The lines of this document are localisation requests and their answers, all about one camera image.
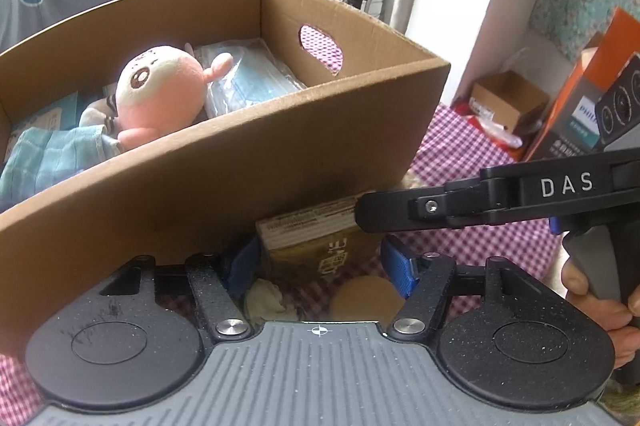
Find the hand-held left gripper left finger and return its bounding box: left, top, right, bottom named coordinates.
left=100, top=239, right=262, bottom=341

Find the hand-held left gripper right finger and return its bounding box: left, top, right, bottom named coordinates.
left=381, top=239, right=542, bottom=343

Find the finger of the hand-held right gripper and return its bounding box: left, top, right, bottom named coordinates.
left=355, top=177, right=523, bottom=234

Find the small brown carton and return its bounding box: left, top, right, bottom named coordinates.
left=256, top=199, right=383, bottom=282

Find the brown cardboard box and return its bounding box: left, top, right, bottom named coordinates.
left=0, top=0, right=451, bottom=277

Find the clear bag of face masks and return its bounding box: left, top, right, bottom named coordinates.
left=192, top=37, right=307, bottom=119

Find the pink plush toy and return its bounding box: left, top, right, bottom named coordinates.
left=80, top=44, right=235, bottom=152

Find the teal towel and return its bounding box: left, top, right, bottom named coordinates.
left=0, top=126, right=123, bottom=202

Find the light blue box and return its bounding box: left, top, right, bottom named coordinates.
left=10, top=91, right=83, bottom=132

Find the person's right hand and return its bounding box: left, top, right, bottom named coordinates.
left=560, top=256, right=640, bottom=369

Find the orange appliance box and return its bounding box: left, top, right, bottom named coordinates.
left=522, top=6, right=640, bottom=163

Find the white plastic wrapper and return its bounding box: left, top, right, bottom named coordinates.
left=477, top=113, right=526, bottom=152

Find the small open cardboard box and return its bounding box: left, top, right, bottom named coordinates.
left=470, top=71, right=551, bottom=137

